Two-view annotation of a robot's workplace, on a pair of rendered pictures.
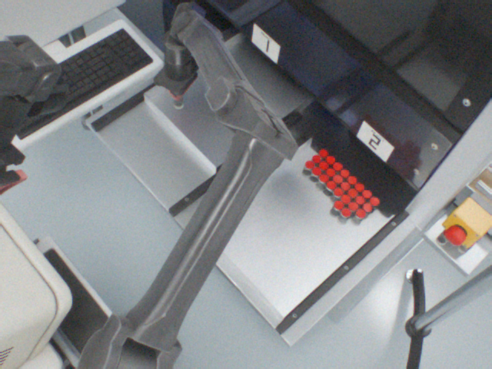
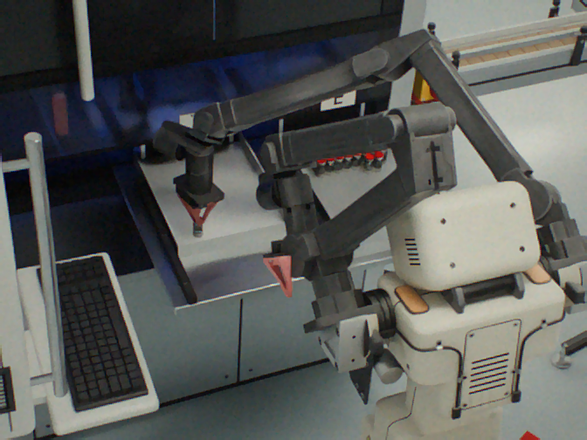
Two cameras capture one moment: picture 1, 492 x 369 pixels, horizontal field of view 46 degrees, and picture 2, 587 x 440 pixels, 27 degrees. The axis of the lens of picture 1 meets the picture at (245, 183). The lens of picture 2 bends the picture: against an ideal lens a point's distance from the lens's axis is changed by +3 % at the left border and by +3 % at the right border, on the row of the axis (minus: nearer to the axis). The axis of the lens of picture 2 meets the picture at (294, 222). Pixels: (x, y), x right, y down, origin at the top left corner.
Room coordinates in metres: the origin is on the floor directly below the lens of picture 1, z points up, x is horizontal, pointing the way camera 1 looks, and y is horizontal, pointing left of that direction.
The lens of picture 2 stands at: (-0.23, 1.77, 2.62)
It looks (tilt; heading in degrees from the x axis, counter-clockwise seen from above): 42 degrees down; 296
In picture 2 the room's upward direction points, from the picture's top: 4 degrees clockwise
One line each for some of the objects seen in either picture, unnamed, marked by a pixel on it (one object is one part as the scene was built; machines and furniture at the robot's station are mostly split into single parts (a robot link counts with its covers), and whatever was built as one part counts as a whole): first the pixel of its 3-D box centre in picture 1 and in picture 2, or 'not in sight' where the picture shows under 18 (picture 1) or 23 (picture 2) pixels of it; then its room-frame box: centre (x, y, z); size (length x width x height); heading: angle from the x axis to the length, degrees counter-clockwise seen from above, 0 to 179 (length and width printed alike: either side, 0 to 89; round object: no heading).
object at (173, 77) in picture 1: (177, 65); (198, 179); (0.78, 0.19, 1.04); 0.10 x 0.07 x 0.07; 157
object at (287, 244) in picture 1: (297, 223); (370, 192); (0.52, -0.13, 0.90); 0.34 x 0.26 x 0.04; 141
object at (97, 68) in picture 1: (74, 79); (90, 326); (0.86, 0.48, 0.82); 0.40 x 0.14 x 0.02; 139
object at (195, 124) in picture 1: (233, 95); (210, 190); (0.83, 0.06, 0.90); 0.34 x 0.26 x 0.04; 141
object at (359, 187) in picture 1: (346, 181); not in sight; (0.64, -0.23, 0.90); 0.18 x 0.02 x 0.05; 51
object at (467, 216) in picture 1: (470, 221); (429, 79); (0.55, -0.47, 0.99); 0.08 x 0.07 x 0.07; 141
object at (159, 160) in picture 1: (258, 164); (292, 203); (0.67, -0.02, 0.87); 0.70 x 0.48 x 0.02; 51
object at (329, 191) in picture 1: (332, 193); (351, 161); (0.61, -0.20, 0.90); 0.18 x 0.02 x 0.05; 51
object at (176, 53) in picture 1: (177, 44); (196, 155); (0.79, 0.19, 1.10); 0.07 x 0.06 x 0.07; 176
